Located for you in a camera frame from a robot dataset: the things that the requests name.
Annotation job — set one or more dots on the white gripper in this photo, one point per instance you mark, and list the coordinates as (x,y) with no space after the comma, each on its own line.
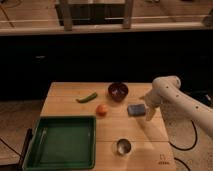
(153,100)

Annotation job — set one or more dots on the blue sponge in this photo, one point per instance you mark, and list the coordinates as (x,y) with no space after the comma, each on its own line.
(136,110)

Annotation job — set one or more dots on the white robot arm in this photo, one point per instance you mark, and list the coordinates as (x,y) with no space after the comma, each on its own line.
(167,88)

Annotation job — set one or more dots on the green plastic tray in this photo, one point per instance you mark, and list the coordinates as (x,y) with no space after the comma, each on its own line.
(62,144)

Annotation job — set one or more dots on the dark purple bowl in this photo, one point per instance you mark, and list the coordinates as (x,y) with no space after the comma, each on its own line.
(118,91)

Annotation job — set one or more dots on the small metal cup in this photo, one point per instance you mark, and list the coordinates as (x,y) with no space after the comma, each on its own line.
(123,146)

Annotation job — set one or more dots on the orange tomato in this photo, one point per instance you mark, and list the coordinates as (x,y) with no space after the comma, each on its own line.
(101,110)

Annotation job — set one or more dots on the green pepper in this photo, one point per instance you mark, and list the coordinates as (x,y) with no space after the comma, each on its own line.
(88,98)

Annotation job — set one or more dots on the wooden chair frame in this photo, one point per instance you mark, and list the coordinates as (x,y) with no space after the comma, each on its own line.
(94,13)

